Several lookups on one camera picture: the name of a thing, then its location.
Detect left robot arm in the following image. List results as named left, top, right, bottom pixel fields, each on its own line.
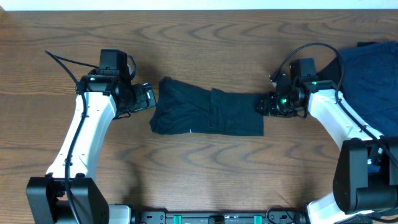
left=26, top=75, right=156, bottom=223

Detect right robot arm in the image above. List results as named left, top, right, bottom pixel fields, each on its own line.
left=255, top=75, right=397, bottom=223

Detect dark teal t-shirt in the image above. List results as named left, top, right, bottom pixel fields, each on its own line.
left=150, top=77, right=264, bottom=136

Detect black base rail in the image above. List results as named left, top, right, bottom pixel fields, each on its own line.
left=108, top=204, right=312, bottom=224

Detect black garment under blue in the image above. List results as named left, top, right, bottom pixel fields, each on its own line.
left=317, top=57, right=341, bottom=89

